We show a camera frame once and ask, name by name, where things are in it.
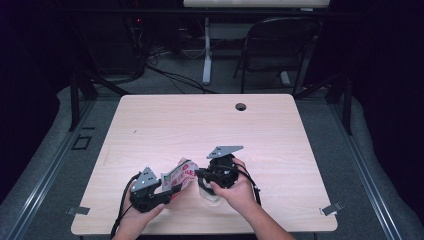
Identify black folding chair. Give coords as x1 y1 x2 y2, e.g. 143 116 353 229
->
233 16 323 96

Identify pink and white plastic bag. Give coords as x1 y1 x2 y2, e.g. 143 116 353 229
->
160 157 200 201

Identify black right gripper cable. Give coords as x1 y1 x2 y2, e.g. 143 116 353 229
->
233 163 263 206

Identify black frame post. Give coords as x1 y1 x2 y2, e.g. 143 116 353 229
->
68 71 81 132
343 74 354 136

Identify metal table clip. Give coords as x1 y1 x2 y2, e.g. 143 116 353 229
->
319 201 344 217
65 205 91 216

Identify person's left hand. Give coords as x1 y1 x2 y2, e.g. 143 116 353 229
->
114 196 166 239

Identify black floor cables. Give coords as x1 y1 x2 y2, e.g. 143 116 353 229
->
146 63 218 95

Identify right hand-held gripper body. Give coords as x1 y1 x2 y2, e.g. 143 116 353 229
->
205 145 244 189

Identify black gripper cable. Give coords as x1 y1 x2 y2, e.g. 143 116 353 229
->
109 171 143 240
233 163 263 206

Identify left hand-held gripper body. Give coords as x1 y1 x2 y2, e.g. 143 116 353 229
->
129 166 168 214

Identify white desk leg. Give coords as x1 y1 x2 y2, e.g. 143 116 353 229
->
201 16 214 85

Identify short white desk foot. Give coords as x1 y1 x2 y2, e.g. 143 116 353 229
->
279 70 292 86

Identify person's right hand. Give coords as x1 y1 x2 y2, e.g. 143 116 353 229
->
209 158 258 214

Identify clear plastic jar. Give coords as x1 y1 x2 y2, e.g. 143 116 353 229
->
198 186 222 203

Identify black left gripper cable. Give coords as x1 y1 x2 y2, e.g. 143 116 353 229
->
109 171 143 240

